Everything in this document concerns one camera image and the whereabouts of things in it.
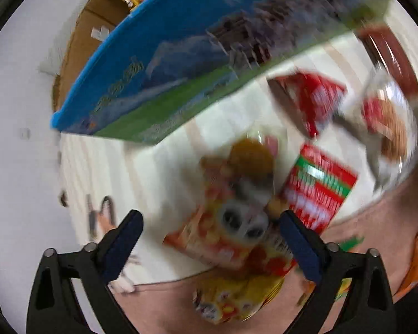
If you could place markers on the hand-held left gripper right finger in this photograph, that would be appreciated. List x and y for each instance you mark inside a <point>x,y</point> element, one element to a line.
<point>303,247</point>

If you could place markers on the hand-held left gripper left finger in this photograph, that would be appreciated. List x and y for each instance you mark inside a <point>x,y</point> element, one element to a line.
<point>123,243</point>

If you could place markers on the cardboard box with blue print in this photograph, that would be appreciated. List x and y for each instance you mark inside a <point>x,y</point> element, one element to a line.
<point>195,41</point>

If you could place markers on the red and green snack packet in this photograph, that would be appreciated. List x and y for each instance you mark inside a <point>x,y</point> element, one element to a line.
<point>317,188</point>

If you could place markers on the cat print striped blanket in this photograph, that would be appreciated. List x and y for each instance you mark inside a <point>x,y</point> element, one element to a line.
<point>153,181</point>

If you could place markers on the yellow snack packet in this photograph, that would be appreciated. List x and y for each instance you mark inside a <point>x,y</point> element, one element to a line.
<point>237,295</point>

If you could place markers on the orange cartoon snack packet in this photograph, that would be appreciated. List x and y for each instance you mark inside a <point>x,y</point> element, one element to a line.
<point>212,236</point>

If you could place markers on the plain orange snack packet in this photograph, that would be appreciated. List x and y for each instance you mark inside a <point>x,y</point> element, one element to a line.
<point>416,268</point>

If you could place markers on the clear snack packet red label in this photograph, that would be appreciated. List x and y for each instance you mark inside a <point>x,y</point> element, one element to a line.
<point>386,125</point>

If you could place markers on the dark red snack packet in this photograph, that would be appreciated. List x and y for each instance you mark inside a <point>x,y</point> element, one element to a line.
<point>393,55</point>

